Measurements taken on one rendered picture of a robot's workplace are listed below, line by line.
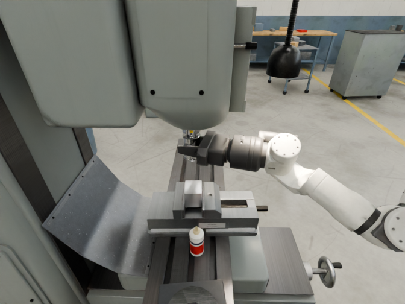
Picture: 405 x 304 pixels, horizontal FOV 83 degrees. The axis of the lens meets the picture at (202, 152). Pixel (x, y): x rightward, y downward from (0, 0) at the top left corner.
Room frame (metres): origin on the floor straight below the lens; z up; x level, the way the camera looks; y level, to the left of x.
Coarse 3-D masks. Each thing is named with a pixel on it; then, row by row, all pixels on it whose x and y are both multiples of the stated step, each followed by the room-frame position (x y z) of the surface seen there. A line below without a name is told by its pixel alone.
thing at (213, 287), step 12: (168, 288) 0.21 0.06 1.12; (180, 288) 0.21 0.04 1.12; (192, 288) 0.20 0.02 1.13; (204, 288) 0.21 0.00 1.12; (216, 288) 0.21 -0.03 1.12; (168, 300) 0.19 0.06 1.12; (180, 300) 0.18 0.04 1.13; (192, 300) 0.18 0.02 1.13; (204, 300) 0.18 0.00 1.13; (216, 300) 0.19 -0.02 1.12
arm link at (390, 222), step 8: (400, 200) 0.32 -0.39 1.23; (376, 208) 0.35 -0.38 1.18; (400, 208) 0.28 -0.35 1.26; (392, 216) 0.27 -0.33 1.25; (400, 216) 0.27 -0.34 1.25; (384, 224) 0.27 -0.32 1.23; (392, 224) 0.26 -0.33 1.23; (400, 224) 0.26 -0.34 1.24; (392, 232) 0.25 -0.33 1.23; (400, 232) 0.25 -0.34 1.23; (392, 240) 0.24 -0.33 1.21; (400, 240) 0.24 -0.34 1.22; (400, 248) 0.23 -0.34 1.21
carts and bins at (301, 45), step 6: (294, 36) 4.86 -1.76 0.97; (276, 42) 5.08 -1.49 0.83; (282, 42) 5.08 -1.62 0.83; (294, 42) 4.53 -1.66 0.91; (300, 42) 4.69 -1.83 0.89; (300, 48) 4.40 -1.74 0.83; (306, 48) 4.40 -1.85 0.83; (312, 48) 4.40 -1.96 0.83; (318, 48) 4.42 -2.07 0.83; (312, 66) 4.43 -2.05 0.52; (300, 72) 4.79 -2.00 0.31; (312, 72) 4.42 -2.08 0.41; (270, 78) 5.10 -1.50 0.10; (288, 78) 4.35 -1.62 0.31; (294, 78) 4.37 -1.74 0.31; (300, 78) 4.38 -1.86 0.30; (306, 78) 4.40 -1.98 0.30; (306, 90) 4.42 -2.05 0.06; (90, 132) 2.30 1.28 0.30; (90, 138) 2.27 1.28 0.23; (90, 144) 2.25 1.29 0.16; (96, 150) 2.34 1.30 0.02
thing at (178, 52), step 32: (128, 0) 0.43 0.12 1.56; (160, 0) 0.42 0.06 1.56; (192, 0) 0.42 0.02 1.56; (224, 0) 0.43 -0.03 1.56; (160, 32) 0.42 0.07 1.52; (192, 32) 0.42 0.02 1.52; (224, 32) 0.43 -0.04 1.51; (160, 64) 0.42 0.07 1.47; (192, 64) 0.42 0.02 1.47; (224, 64) 0.44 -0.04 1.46; (160, 96) 0.42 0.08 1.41; (192, 96) 0.42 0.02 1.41; (224, 96) 0.44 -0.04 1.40; (192, 128) 0.46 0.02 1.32
